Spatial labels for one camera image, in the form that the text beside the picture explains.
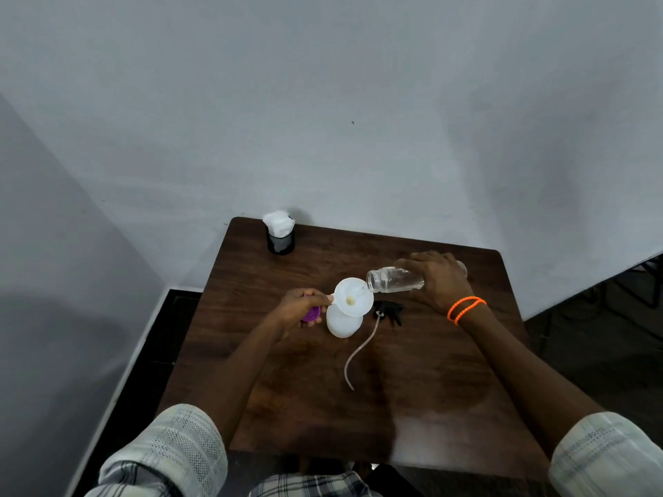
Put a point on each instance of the person's right forearm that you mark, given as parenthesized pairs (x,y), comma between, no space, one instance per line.
(518,372)

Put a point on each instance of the person's right hand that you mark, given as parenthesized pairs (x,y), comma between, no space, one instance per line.
(443,284)

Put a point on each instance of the black tissue holder cup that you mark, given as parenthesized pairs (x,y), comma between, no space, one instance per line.
(280,244)

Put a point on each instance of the person's left forearm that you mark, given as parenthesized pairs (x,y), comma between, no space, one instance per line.
(247,364)

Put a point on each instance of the person's right fingers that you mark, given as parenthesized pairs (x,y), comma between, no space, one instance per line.
(422,259)

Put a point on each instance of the white paper tissue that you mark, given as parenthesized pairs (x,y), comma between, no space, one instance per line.
(277,222)

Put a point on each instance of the person's left fingers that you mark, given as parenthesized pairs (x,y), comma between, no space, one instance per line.
(315,297)

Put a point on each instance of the clear plastic bottle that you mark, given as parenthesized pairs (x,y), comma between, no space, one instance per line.
(392,280)

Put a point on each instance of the black spray head with tube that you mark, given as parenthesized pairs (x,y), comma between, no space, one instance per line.
(389,310)

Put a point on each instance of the white plastic funnel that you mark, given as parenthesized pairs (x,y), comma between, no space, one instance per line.
(353,296)

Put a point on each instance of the purple bottle cap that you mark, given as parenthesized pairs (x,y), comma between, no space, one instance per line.
(311,315)

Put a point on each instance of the white checked shirt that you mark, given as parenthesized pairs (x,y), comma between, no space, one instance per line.
(171,450)

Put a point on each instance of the person's left hand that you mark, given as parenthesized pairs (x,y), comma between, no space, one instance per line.
(292,310)

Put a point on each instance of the white plastic bottle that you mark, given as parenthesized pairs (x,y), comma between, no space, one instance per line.
(341,325)

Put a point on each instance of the orange wrist band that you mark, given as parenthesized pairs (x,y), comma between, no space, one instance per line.
(459,304)
(469,309)

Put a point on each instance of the black metal chair frame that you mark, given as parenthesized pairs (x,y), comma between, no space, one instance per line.
(634,282)

